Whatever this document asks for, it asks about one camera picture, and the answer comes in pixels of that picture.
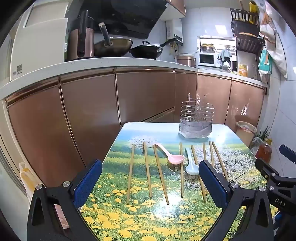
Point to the black wok with lid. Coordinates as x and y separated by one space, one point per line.
145 52

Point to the pink plastic spoon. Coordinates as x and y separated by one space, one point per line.
175 159

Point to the copper cabinets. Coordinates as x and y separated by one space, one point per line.
87 111
178 5

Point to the white appliance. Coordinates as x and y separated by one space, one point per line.
37 46

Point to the white microwave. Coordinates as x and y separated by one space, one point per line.
205 59

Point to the pale blue cloth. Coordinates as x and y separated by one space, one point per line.
224 54

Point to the white water heater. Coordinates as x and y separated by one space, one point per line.
174 29

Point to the yellow cooking oil bottle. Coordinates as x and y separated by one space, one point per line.
242 70

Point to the beige trash bin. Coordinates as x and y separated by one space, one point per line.
245 136

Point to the orange oil bottle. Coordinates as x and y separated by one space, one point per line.
263 153

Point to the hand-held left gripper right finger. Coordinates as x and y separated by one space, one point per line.
211 183

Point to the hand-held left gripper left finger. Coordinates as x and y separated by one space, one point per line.
89 183

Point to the copper thermos jug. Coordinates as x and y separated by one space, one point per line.
78 41

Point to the brown rice cooker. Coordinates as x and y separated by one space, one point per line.
186 61

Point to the steel pot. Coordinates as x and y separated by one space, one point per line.
207 48

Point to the brass wok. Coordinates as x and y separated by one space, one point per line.
113 47

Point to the copper lower cabinets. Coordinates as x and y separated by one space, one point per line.
87 111

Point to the teal bag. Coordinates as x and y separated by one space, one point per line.
264 62

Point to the white kitchen countertop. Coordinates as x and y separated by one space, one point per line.
92 63

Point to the hanging plastic bags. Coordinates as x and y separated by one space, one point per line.
275 46

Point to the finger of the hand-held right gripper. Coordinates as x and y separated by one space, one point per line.
266 168
288 153

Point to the black range hood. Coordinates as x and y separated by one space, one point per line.
129 16

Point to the clear plastic bag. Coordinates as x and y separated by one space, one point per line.
254 146

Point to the copper upper cabinets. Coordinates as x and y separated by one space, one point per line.
178 5

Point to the black dish rack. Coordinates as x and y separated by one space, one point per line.
248 29

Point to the white plastic spoon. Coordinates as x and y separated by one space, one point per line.
191 169

